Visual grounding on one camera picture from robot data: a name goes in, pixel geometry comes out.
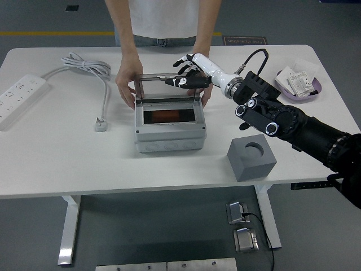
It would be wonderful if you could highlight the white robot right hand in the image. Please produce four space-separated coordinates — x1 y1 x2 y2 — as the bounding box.
163 52 236 90

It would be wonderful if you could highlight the person's left hand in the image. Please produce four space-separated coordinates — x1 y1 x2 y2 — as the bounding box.
194 84 214 109

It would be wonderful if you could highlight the person's right hand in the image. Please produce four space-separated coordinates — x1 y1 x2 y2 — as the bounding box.
115 54 145 111

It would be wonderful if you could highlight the transparent hinged box lid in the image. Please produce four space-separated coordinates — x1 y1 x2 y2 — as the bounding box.
134 73 202 104

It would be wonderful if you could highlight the orange cylindrical battery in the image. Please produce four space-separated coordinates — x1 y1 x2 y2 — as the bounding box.
151 110 182 121

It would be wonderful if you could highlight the grey block battery holder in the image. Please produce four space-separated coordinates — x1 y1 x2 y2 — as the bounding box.
227 134 278 182

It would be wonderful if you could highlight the silver floor socket box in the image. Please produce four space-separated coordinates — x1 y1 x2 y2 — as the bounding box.
232 228 260 253
225 200 250 225

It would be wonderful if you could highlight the dark floor sign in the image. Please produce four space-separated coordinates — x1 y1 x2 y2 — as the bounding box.
222 36 268 47

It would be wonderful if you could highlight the person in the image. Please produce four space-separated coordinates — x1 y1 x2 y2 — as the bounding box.
113 0 199 47

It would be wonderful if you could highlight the white flat packet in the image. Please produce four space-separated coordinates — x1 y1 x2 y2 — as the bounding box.
275 65 297 91

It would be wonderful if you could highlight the white square card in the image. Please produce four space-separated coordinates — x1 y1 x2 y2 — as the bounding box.
291 58 320 79

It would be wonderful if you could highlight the purple plastic tray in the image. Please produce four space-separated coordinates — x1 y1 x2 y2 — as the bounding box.
274 69 325 104

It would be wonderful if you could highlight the white power strip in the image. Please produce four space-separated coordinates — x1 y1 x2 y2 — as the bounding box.
0 74 52 132

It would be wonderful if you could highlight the black table control panel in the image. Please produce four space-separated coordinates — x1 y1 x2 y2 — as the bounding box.
290 182 339 190

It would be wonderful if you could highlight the white table leg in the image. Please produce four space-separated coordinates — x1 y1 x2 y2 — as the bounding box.
57 194 83 266
253 185 283 250

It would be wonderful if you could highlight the grey metal plate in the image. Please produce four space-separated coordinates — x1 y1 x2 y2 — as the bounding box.
95 261 168 271
166 257 238 271

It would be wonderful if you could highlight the white power cord with plug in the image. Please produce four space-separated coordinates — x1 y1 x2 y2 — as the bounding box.
41 52 113 133

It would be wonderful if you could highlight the grey electrical enclosure box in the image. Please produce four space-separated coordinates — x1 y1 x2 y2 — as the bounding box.
133 95 208 154

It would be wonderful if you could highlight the white labelled switch module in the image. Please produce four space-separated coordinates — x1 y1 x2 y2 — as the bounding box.
286 70 318 98

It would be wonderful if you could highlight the black floor cable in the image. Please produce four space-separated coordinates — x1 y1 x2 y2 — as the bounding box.
241 211 276 271

